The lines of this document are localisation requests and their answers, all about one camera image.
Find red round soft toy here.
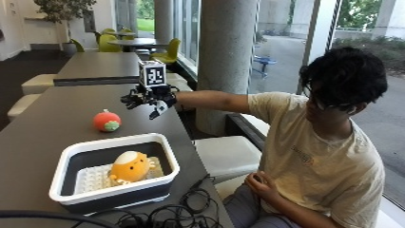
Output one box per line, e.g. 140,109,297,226
91,108,123,133

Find white cube with black markers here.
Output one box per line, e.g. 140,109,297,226
138,59,168,89

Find white cushioned stool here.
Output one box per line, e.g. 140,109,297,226
7,93,43,124
20,73,59,96
191,135,264,185

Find long dark table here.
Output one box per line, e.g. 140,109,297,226
52,51,143,87

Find green chair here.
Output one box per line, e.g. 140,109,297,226
98,33,124,53
150,37,183,66
68,38,88,53

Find round dark table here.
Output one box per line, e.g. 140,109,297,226
107,37,171,52

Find the person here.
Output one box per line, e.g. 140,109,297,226
173,47,391,228

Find yellow and white soft toy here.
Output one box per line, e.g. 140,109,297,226
108,150,158,186

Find grey concrete pillar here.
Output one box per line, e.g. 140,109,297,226
193,0,260,137

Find white and grey plastic tub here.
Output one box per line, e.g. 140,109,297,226
47,132,183,215

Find white drain tray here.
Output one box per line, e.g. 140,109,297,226
75,156,166,195

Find black-framed glasses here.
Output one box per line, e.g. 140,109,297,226
301,78,356,112

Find potted indoor tree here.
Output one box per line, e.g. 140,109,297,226
32,0,99,54

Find bundle of black cables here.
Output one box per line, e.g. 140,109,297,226
114,173,225,228

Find thick black cable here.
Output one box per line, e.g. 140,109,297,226
0,209,122,228

